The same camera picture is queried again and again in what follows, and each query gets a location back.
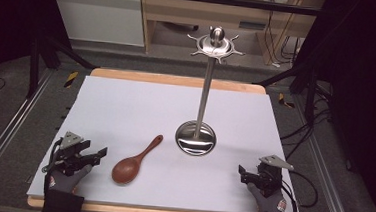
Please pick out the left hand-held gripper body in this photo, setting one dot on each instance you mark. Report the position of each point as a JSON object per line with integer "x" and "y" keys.
{"x": 67, "y": 154}

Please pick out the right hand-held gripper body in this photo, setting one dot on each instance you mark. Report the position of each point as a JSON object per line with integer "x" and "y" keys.
{"x": 269, "y": 178}

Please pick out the person's right hand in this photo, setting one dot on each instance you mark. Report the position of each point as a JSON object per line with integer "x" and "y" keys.
{"x": 271, "y": 204}

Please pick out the person's left hand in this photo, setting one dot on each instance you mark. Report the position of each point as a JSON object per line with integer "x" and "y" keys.
{"x": 63, "y": 181}

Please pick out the brown wooden spoon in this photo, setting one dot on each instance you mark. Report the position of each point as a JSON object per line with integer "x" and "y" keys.
{"x": 126, "y": 172}

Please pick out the white table mat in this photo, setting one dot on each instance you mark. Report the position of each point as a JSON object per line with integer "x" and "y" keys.
{"x": 135, "y": 115}

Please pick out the yellow black striped marker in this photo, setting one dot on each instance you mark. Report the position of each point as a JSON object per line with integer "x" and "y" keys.
{"x": 71, "y": 79}
{"x": 285, "y": 102}

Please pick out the steel utensil stand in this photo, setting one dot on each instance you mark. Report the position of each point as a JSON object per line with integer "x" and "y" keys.
{"x": 203, "y": 103}

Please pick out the black metal stand legs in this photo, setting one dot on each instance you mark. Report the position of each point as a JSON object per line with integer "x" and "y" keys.
{"x": 310, "y": 91}
{"x": 34, "y": 68}

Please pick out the black curtain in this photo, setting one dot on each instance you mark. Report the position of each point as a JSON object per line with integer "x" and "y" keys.
{"x": 360, "y": 91}
{"x": 11, "y": 17}

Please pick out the white cabinet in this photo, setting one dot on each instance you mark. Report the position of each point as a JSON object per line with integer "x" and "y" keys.
{"x": 98, "y": 16}

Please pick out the metal floor rail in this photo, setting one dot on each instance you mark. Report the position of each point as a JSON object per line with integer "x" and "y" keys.
{"x": 331, "y": 182}
{"x": 10, "y": 130}

